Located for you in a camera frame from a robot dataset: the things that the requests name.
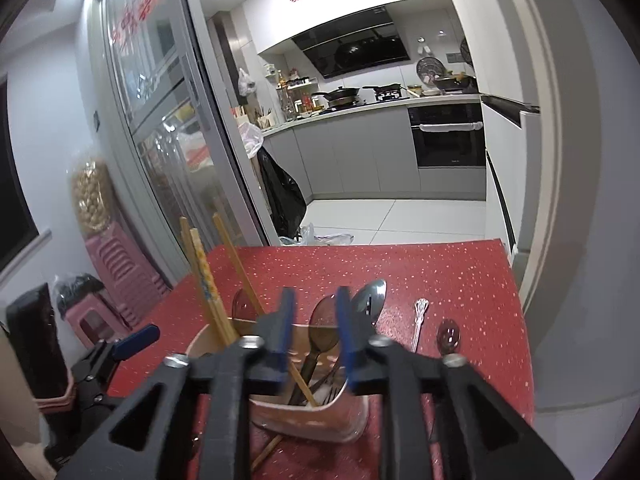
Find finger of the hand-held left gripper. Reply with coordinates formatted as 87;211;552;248
72;341;121;397
112;324;161;361

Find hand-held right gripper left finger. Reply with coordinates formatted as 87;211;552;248
60;286;299;480

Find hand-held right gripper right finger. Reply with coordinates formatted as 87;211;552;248
335;285;576;480

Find dark translucent spoon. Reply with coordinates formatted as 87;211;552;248
231;287;266;323
300;295;343;406
436;319;462;356

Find large steel fork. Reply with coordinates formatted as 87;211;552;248
307;367;347;407

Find steel spoon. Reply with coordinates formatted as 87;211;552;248
349;278;388;336

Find beige cutlery holder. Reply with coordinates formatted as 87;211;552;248
186;312;372;443

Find blue patterned wooden chopstick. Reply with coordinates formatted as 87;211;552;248
190;228;240;343

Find pink plastic stool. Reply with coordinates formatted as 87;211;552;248
67;295;132;352

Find stack of pink stools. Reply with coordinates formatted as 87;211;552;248
85;220;174;329

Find black plastic bag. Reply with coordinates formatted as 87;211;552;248
52;274;106;317

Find small ornate steel fork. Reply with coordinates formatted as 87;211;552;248
411;298;430;353

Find white plastic bag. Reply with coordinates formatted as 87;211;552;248
236;67;257;97
280;222;354;247
239;120;264;159

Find black trash bag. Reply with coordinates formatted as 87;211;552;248
257;147;307;247

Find clear bag of nuts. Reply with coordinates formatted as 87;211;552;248
70;157;114;237

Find grey kitchen cabinets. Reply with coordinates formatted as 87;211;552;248
260;95;487;202

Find dark window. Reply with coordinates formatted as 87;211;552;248
0;75;41;274

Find sliding glass door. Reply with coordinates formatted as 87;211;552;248
92;0;272;282

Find black built-in oven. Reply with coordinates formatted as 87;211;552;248
407;102;486;170

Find white refrigerator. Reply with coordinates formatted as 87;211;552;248
480;92;542;257

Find black frying pan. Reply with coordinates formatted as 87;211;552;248
317;86;362;107

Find black range hood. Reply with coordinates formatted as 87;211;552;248
291;6;412;80

